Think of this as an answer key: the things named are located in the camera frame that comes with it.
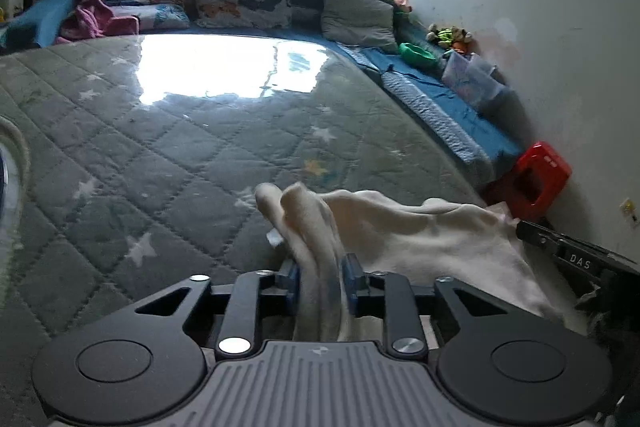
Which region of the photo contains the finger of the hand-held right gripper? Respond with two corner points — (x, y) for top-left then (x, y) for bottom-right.
(515, 219), (557, 255)

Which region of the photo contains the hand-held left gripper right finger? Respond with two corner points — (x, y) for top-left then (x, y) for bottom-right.
(340, 254), (507, 360)

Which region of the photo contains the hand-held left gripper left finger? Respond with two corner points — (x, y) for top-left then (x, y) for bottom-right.
(135, 257), (302, 355)

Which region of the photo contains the grey cushion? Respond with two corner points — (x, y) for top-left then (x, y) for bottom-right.
(320, 0), (401, 54)

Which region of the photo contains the clear plastic storage box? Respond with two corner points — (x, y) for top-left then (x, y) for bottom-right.
(440, 50), (507, 114)

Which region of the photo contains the blue quilted sofa cover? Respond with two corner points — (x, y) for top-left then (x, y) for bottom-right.
(340, 42), (524, 168)

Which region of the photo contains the pile of small plush toys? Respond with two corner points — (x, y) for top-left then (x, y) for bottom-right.
(426, 24), (474, 54)

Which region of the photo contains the round black glass hotplate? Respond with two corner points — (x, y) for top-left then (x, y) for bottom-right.
(0, 139), (12, 219)

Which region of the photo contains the green plastic bowl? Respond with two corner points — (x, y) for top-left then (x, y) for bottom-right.
(398, 42), (437, 69)

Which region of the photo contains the green quilted star tablecloth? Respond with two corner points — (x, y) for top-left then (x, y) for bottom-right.
(0, 32), (501, 427)

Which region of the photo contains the red plastic stool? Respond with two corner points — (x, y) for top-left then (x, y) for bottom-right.
(482, 140), (574, 221)

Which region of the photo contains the pink cloth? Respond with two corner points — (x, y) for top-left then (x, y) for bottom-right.
(54, 0), (142, 46)

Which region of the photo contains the cream cloth garment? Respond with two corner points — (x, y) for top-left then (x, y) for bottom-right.
(255, 181), (591, 343)

